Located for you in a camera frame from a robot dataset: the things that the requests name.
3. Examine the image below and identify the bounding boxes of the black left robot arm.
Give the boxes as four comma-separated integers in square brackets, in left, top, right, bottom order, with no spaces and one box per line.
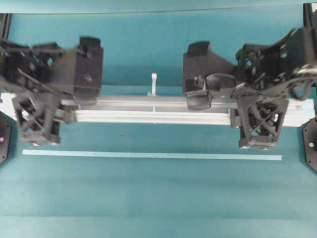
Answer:
[0,38,71,146]

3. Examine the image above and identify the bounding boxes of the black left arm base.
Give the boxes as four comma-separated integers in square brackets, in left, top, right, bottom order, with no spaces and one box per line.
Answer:
[0,112,12,164]

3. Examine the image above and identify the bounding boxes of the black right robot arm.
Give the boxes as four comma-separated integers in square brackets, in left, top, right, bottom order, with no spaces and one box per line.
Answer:
[231,27,317,149]

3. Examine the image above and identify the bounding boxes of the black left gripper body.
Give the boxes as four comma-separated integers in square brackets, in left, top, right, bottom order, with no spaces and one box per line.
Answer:
[12,91,76,146]

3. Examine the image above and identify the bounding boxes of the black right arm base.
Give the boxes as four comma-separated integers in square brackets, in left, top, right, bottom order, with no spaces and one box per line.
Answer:
[303,117,317,173]

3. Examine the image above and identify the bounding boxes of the long teal tape strip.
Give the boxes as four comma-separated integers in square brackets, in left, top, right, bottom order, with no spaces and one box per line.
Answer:
[22,149,282,161]

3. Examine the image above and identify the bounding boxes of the middle white zip tie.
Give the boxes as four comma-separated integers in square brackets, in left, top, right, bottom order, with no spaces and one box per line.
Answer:
[148,72,157,96]

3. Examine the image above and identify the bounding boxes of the large silver metal rail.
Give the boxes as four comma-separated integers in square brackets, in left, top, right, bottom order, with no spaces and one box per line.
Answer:
[0,93,315,127]

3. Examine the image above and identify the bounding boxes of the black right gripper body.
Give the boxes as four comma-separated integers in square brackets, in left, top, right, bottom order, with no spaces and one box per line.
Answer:
[236,96,289,149]

